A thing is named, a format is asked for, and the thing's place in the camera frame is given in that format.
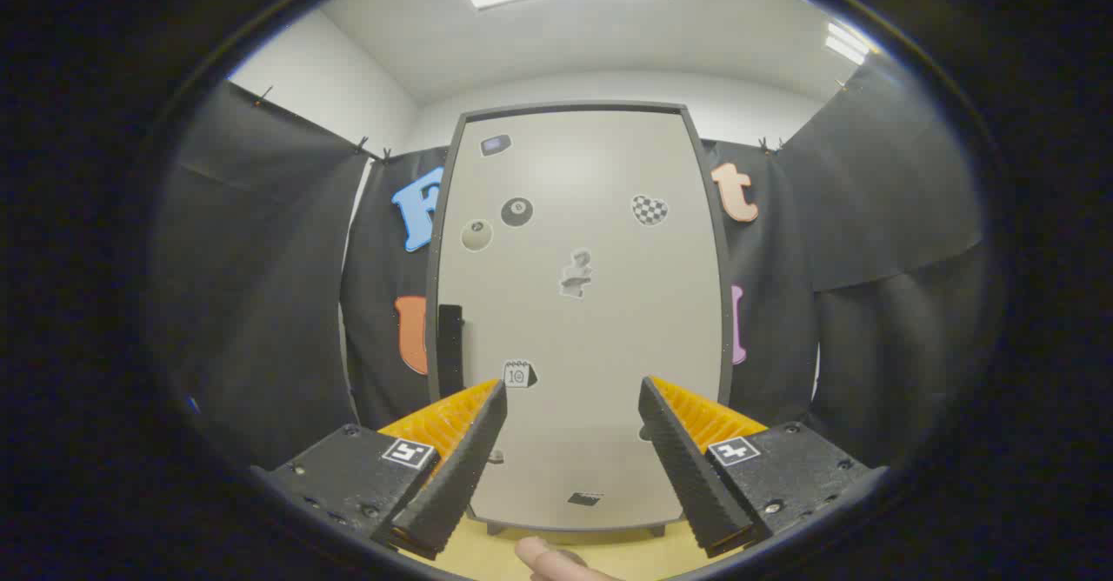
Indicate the grey shoe cabinet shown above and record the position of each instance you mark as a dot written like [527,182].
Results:
[432,285]

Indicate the grey shoe cabinet door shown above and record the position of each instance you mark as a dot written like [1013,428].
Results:
[591,363]

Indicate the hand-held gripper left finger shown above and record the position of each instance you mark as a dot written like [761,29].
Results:
[461,485]

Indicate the small ceiling light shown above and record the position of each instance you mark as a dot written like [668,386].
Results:
[845,44]

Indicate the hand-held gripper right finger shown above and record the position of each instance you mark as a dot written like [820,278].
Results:
[687,477]

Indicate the black backdrop cloth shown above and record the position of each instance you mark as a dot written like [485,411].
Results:
[261,303]

